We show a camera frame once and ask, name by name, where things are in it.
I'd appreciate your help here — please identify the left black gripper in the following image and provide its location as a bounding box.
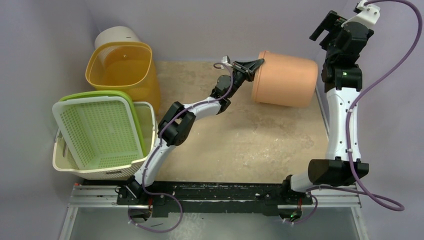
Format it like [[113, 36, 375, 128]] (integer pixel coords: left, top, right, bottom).
[[227, 59, 264, 99]]

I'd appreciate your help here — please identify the orange plastic bucket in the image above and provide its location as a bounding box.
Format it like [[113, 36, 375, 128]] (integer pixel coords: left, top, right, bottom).
[[251, 51, 319, 108]]

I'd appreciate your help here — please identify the yellow slatted plastic basket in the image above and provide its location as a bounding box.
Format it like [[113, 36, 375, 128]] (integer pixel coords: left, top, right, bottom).
[[85, 41, 161, 114]]

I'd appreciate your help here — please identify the green plastic tub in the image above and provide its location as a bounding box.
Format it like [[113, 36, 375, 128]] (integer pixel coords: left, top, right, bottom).
[[58, 90, 148, 157]]

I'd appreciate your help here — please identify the white perforated plastic basket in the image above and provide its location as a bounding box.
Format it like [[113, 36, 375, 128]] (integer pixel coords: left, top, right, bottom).
[[51, 96, 146, 170]]

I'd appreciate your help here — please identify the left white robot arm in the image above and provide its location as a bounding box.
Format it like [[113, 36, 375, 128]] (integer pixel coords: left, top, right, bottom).
[[125, 56, 265, 205]]

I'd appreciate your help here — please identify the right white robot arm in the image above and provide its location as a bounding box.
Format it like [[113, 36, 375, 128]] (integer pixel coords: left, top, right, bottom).
[[280, 7, 380, 204]]

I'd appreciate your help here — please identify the cream laundry basket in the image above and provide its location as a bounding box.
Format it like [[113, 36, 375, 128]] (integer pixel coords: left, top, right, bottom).
[[52, 101, 157, 180]]

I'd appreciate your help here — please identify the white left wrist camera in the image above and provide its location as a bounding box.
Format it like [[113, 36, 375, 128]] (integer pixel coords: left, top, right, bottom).
[[221, 55, 231, 66]]

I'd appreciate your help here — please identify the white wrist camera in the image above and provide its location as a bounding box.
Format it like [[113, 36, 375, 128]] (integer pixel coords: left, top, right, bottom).
[[221, 55, 231, 66], [341, 0, 381, 29]]

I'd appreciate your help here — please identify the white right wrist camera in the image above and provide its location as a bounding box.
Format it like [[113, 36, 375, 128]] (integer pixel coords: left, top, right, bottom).
[[341, 0, 381, 29]]

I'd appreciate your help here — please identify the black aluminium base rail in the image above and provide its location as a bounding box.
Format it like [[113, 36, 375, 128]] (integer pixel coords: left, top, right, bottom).
[[69, 180, 361, 221]]

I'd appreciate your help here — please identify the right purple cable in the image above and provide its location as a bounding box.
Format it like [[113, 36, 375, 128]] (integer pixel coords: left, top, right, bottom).
[[283, 0, 424, 226]]

